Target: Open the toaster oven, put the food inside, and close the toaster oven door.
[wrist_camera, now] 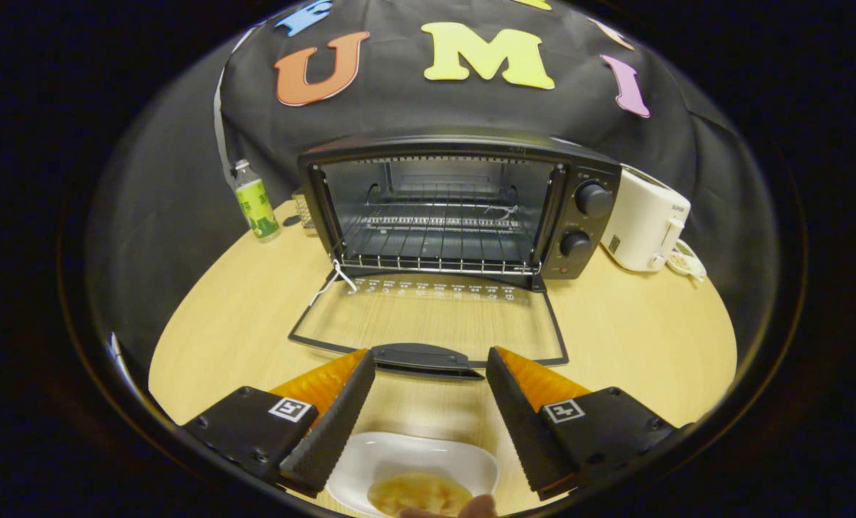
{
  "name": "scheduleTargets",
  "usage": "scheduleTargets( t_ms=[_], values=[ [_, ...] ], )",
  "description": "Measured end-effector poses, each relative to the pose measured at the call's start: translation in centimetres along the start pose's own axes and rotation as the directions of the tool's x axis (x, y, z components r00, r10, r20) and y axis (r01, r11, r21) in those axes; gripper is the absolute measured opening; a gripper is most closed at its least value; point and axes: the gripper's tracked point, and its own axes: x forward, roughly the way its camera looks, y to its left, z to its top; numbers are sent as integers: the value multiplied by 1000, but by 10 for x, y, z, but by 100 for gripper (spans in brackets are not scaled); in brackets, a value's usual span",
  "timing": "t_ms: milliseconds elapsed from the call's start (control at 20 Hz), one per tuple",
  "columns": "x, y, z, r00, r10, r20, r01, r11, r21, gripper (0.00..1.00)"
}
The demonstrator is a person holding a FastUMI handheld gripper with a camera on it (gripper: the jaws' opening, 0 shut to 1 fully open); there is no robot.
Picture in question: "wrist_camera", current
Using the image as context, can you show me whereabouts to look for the clear glass cup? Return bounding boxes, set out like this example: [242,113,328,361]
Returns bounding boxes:
[291,188,317,230]

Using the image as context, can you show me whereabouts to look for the white square plate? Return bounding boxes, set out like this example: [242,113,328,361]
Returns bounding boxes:
[325,432,501,518]

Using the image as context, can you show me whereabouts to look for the black toaster oven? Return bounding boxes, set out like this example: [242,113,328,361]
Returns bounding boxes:
[288,129,623,381]

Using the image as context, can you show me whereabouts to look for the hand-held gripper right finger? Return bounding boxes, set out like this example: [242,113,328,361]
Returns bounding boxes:
[486,346,680,501]

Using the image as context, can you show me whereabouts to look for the green label plastic bottle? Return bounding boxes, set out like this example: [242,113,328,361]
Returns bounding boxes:
[231,160,281,240]

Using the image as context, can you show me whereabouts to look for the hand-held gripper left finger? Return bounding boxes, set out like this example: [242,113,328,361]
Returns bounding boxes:
[183,349,377,497]

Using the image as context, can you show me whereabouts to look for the golden bread bun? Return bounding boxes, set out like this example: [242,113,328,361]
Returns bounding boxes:
[367,472,473,517]

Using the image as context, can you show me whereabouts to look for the white pop-up toaster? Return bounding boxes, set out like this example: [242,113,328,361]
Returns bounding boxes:
[601,165,691,273]

